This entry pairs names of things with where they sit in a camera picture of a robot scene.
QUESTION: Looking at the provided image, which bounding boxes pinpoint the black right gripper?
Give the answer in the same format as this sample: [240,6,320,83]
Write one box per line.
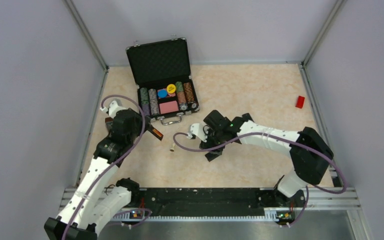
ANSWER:
[200,127,226,155]

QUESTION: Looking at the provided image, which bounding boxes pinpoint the red battery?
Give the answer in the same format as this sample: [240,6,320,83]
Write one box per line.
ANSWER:
[152,129,164,139]

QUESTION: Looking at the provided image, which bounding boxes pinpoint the black remote with buttons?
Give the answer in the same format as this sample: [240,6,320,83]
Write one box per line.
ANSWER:
[147,124,164,141]

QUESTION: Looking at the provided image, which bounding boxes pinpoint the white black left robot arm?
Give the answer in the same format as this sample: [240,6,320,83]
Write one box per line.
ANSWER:
[44,107,150,240]

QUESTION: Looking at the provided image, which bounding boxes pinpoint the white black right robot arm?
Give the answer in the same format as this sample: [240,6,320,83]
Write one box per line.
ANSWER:
[188,110,334,206]

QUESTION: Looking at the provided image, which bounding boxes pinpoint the brown wooden card holder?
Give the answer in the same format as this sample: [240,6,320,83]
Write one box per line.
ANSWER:
[104,117,113,132]

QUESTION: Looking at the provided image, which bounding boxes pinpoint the pink playing card deck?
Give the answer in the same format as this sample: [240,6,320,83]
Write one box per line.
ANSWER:
[159,100,179,115]

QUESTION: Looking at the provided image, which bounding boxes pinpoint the blue poker chip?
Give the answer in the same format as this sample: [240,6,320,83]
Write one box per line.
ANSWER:
[157,88,168,99]

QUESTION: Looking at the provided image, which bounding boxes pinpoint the yellow poker chip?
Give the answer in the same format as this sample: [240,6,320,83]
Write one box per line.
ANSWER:
[166,84,176,94]

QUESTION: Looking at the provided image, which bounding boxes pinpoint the black poker chip case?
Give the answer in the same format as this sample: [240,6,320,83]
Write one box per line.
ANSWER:
[125,37,200,122]

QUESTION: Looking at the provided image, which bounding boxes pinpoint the red toy brick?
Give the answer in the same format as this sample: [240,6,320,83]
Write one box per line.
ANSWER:
[295,95,306,109]

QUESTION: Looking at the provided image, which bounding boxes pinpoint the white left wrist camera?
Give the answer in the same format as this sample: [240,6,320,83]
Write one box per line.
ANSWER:
[100,99,127,119]

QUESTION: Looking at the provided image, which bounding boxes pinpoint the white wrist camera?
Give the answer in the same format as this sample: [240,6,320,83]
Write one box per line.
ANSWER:
[187,123,209,142]
[100,99,127,119]

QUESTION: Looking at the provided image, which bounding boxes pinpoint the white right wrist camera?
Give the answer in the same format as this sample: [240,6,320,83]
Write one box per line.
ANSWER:
[187,123,209,142]

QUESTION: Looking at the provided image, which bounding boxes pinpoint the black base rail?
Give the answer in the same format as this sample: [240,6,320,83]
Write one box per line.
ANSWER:
[112,187,299,226]

